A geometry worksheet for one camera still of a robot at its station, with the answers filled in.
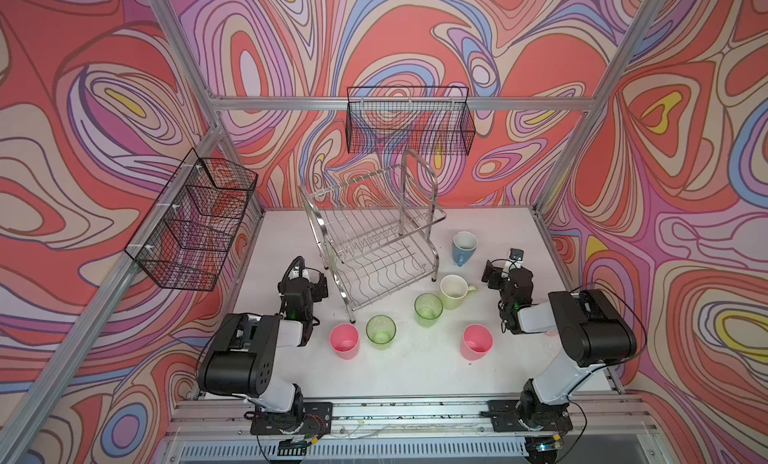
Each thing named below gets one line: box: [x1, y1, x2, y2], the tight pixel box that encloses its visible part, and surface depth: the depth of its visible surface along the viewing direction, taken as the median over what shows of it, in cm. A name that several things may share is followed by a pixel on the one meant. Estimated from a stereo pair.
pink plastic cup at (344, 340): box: [329, 323, 360, 360], surface depth 85 cm
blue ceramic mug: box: [452, 231, 478, 267], surface depth 100 cm
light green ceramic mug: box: [440, 274, 478, 311], surface depth 90 cm
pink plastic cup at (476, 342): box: [460, 324, 493, 362], surface depth 81 cm
